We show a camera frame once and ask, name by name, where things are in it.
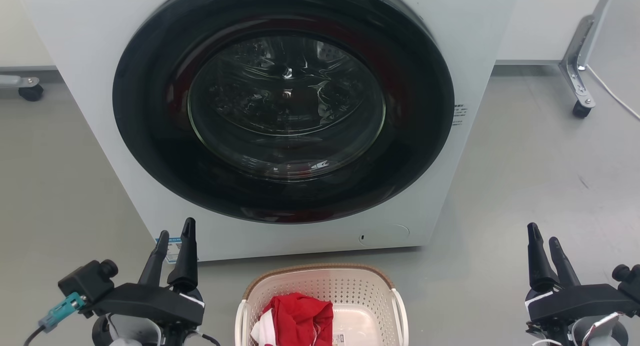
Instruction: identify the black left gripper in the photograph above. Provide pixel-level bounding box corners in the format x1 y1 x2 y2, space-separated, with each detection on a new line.
91 217 206 328

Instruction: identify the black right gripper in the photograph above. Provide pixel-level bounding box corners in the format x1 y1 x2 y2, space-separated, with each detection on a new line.
524 222 639 325

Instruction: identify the white perforated plastic laundry basket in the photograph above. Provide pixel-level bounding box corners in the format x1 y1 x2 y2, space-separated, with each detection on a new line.
234 263 410 346

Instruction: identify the blue energy label sticker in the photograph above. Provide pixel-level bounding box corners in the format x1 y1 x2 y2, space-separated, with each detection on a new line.
155 237 199 265

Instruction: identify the white garment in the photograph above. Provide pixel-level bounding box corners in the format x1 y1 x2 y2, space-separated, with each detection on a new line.
250 308 276 345

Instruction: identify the round black washing machine door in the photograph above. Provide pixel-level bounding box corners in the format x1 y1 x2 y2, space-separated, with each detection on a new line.
112 0 456 225

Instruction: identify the red garment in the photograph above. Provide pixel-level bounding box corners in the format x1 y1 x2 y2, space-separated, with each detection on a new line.
260 292 335 346

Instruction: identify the white front-load washing machine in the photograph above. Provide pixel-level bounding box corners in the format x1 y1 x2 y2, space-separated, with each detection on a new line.
15 0 522 263

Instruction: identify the black cable with teal connector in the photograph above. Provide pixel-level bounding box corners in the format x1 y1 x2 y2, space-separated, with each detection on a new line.
22 292 86 346

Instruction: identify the white floor cable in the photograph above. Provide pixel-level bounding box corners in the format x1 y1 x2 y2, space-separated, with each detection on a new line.
585 63 640 122

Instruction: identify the metal frame leg with caster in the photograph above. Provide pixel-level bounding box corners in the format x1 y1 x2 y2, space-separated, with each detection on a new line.
558 0 617 119

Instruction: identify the grey bracket with black caster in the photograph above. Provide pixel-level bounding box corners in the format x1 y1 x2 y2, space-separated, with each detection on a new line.
0 75 45 103

